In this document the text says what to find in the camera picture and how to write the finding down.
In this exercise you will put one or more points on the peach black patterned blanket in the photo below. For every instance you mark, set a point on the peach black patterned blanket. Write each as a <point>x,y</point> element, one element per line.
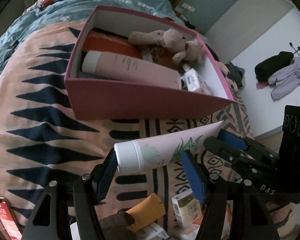
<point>40,138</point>

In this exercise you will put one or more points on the small beige product box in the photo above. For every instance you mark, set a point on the small beige product box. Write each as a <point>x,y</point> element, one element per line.
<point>187,208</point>

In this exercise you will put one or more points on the pink cardboard box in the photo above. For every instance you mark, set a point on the pink cardboard box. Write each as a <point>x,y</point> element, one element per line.
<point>107,84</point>

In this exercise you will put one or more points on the long white product box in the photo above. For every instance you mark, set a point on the long white product box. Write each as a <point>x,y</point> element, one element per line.
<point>153,231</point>

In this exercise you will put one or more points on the orange lotion tube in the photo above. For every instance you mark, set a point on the orange lotion tube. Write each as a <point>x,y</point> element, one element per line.
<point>146,212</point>

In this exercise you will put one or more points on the blue floral duvet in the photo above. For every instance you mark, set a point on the blue floral duvet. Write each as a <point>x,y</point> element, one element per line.
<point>70,11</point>

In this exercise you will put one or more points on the orange cloth in box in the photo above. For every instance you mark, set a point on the orange cloth in box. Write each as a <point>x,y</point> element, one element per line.
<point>102,41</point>

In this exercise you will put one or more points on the lilac hoodie on hook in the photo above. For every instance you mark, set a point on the lilac hoodie on hook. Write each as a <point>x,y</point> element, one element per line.
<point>285,80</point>

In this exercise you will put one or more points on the pink lotion tube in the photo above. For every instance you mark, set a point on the pink lotion tube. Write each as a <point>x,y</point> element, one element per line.
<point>130,69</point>

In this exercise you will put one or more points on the brown knitted plush toy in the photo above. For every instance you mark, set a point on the brown knitted plush toy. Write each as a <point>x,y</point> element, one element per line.
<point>115,226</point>

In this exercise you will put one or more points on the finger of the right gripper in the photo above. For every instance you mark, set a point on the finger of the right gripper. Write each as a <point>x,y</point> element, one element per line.
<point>232,140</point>
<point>227,153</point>

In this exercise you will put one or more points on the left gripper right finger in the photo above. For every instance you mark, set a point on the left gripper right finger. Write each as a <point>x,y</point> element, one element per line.
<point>195,175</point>

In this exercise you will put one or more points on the pink knitted teddy bear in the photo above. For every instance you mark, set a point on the pink knitted teddy bear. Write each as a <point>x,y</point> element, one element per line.
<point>173,41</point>

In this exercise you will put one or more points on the small white cream tube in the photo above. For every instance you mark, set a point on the small white cream tube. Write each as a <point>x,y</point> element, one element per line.
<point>192,79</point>

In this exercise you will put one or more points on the black garment on hook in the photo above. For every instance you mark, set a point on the black garment on hook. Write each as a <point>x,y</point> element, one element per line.
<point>268,67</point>

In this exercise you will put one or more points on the red smartphone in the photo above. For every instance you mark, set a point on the red smartphone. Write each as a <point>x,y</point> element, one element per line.
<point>9,228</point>

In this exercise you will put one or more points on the white green-print lotion tube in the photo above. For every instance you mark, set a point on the white green-print lotion tube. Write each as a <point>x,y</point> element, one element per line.
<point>149,153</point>

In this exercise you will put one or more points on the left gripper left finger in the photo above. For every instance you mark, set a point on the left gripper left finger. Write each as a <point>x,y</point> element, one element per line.
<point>102,176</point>

